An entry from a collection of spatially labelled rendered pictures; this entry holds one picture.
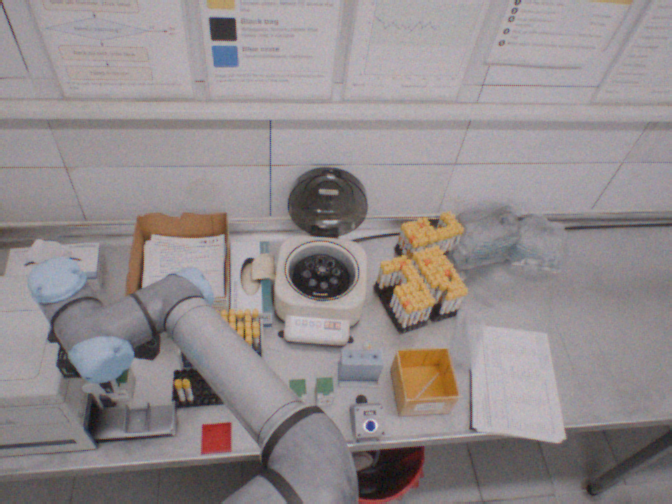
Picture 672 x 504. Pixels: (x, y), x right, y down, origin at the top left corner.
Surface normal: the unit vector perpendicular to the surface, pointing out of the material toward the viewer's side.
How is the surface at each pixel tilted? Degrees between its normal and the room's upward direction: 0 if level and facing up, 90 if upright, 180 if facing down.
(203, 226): 88
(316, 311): 90
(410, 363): 90
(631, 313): 0
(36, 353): 0
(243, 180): 90
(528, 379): 1
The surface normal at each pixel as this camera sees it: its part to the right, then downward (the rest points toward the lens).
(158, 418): 0.10, -0.63
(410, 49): 0.08, 0.81
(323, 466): 0.31, -0.79
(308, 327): 0.07, -0.23
